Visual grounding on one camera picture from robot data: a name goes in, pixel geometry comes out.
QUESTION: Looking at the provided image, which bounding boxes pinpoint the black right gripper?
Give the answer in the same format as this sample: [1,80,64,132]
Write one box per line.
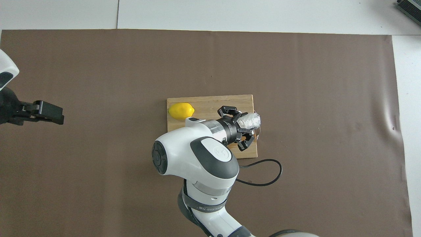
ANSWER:
[217,106,256,151]

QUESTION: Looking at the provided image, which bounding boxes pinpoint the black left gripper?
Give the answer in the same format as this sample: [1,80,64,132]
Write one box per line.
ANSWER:
[0,87,65,126]

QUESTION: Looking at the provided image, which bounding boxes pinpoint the wooden cutting board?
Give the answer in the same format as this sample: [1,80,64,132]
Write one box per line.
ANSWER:
[166,94,262,159]

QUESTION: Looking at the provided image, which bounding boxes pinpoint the yellow lemon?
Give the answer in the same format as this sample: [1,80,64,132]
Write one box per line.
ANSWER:
[168,102,195,120]

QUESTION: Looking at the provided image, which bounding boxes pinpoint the brown paper table mat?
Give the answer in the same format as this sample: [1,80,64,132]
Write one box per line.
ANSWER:
[0,29,413,237]

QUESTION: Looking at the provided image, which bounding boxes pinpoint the black ribbed device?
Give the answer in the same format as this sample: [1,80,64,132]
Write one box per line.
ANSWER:
[396,0,421,17]

